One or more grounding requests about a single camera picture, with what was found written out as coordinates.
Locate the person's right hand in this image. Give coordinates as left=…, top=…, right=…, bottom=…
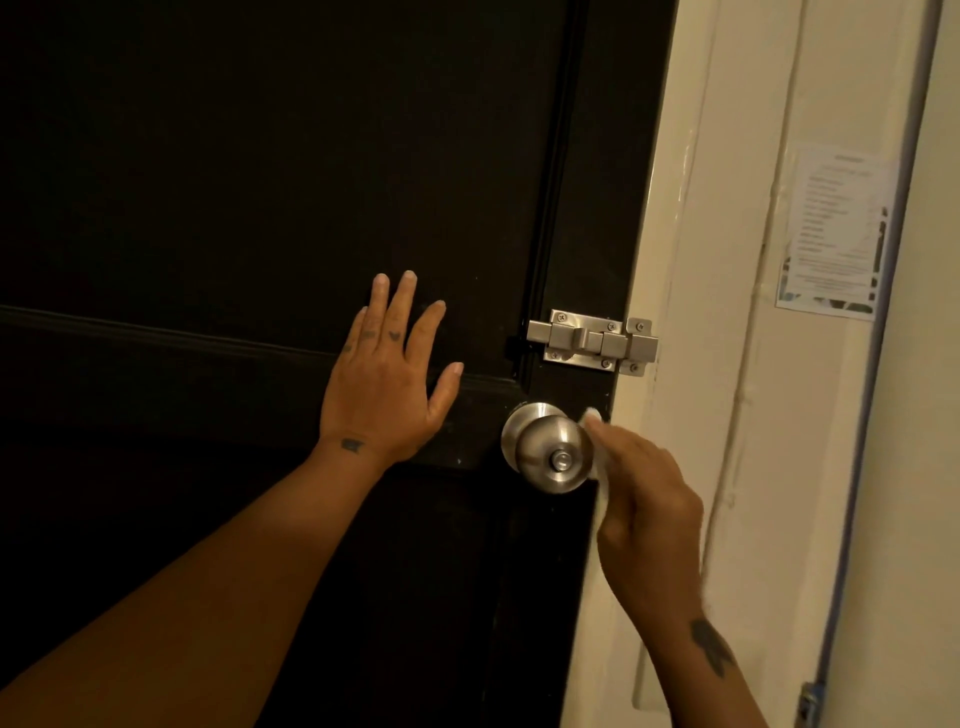
left=583, top=418, right=707, bottom=628

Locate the person's left hand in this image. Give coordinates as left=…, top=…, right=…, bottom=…
left=318, top=270, right=465, bottom=468

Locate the white cleaning cloth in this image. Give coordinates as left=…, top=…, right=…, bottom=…
left=581, top=407, right=615, bottom=538

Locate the dark wooden door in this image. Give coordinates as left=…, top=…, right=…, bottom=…
left=0, top=0, right=680, bottom=728

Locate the person's right forearm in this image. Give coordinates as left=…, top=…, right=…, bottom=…
left=639, top=596, right=771, bottom=728

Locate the person's left forearm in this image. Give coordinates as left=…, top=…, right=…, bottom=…
left=0, top=437, right=393, bottom=728

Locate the silver round door knob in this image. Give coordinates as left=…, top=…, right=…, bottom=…
left=501, top=402, right=597, bottom=495

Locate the silver slide bolt latch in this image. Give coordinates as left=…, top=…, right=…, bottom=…
left=526, top=309, right=660, bottom=379

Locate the blue edge strip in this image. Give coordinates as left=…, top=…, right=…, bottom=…
left=813, top=0, right=946, bottom=728

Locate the printed paper notice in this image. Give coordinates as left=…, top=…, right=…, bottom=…
left=774, top=138, right=900, bottom=323

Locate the metal hinge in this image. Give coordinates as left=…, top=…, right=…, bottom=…
left=797, top=681, right=827, bottom=728

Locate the cream door frame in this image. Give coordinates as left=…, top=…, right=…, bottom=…
left=558, top=0, right=810, bottom=728

